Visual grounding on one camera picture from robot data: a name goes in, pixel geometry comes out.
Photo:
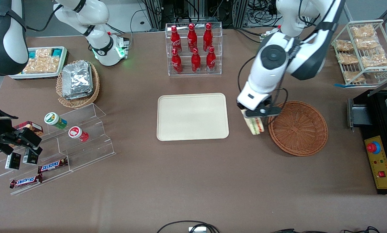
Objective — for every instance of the triangle sandwich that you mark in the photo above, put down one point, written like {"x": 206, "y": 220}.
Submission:
{"x": 254, "y": 127}

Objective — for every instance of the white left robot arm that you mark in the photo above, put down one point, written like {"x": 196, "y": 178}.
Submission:
{"x": 267, "y": 74}

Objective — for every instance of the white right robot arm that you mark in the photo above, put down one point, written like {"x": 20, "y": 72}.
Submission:
{"x": 93, "y": 13}

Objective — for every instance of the brown round wicker basket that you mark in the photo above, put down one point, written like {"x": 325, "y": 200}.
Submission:
{"x": 297, "y": 129}

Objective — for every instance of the light oval wicker basket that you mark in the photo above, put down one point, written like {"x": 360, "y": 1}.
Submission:
{"x": 78, "y": 103}

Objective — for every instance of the beige plastic tray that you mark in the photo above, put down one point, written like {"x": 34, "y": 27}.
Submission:
{"x": 193, "y": 116}

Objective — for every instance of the small black box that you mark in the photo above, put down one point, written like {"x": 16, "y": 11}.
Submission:
{"x": 13, "y": 161}
{"x": 30, "y": 158}

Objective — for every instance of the red brown carton box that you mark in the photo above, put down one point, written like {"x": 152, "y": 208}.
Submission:
{"x": 31, "y": 125}

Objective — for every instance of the Snickers chocolate bar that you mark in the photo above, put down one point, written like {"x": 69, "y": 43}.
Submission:
{"x": 52, "y": 165}
{"x": 26, "y": 181}

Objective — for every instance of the green lid can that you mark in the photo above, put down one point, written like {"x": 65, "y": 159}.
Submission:
{"x": 52, "y": 118}

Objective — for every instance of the red lid can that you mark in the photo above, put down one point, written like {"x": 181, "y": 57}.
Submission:
{"x": 75, "y": 132}

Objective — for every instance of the clear acrylic stepped stand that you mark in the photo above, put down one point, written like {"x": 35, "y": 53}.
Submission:
{"x": 89, "y": 152}

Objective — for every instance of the white rectangular bin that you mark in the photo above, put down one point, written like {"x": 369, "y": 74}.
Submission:
{"x": 34, "y": 77}

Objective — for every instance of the red cola bottle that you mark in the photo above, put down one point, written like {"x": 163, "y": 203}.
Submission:
{"x": 208, "y": 36}
{"x": 196, "y": 61}
{"x": 176, "y": 61}
{"x": 176, "y": 38}
{"x": 191, "y": 37}
{"x": 210, "y": 60}

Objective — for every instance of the tan snack packet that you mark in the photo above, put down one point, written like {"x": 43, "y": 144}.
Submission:
{"x": 374, "y": 60}
{"x": 347, "y": 59}
{"x": 34, "y": 66}
{"x": 363, "y": 31}
{"x": 51, "y": 61}
{"x": 353, "y": 76}
{"x": 367, "y": 42}
{"x": 344, "y": 45}

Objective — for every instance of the clear acrylic bottle rack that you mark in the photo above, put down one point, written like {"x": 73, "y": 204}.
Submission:
{"x": 219, "y": 48}

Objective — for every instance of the blue tape strip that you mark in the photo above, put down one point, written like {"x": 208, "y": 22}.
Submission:
{"x": 339, "y": 85}

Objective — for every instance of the silver foil pack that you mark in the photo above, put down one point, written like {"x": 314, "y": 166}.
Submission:
{"x": 76, "y": 79}

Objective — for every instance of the teal snack pack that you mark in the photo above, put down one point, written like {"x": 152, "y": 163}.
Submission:
{"x": 32, "y": 53}
{"x": 57, "y": 52}

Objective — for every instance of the grey machine block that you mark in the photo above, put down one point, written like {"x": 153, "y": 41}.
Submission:
{"x": 358, "y": 113}

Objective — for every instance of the black machine housing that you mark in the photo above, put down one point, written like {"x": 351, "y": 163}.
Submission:
{"x": 371, "y": 129}

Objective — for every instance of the red emergency stop button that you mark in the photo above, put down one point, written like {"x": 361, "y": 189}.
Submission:
{"x": 372, "y": 148}

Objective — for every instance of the dark equipment rack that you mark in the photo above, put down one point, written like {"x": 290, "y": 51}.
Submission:
{"x": 180, "y": 9}

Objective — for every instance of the yellow control panel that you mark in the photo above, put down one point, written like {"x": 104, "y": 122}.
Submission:
{"x": 386, "y": 181}

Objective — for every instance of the red rocker switch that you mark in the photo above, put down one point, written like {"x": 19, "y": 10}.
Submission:
{"x": 381, "y": 174}

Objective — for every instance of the silver metal bracket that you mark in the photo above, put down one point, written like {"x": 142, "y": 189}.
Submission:
{"x": 197, "y": 229}

